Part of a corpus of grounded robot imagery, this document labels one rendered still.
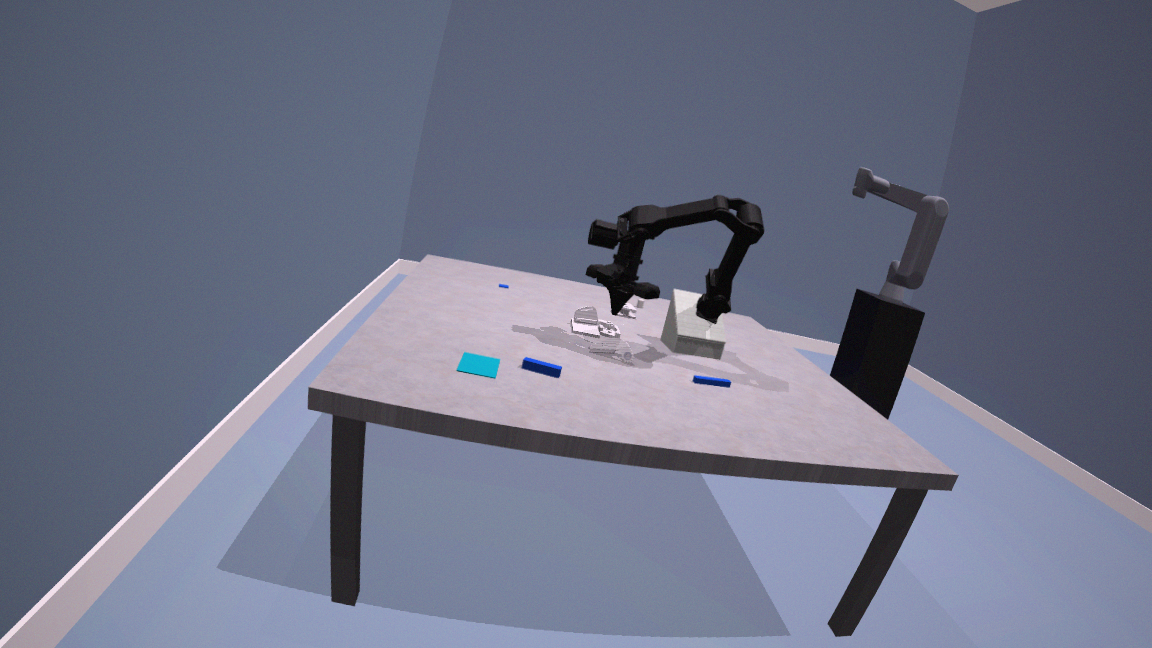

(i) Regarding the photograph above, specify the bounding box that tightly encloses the blue rectangular block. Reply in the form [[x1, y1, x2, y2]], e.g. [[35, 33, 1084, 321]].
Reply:
[[521, 357, 562, 378], [694, 376, 732, 389]]

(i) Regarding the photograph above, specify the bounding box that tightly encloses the teal flat rectangular plate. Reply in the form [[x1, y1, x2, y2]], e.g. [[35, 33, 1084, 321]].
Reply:
[[457, 352, 500, 378]]

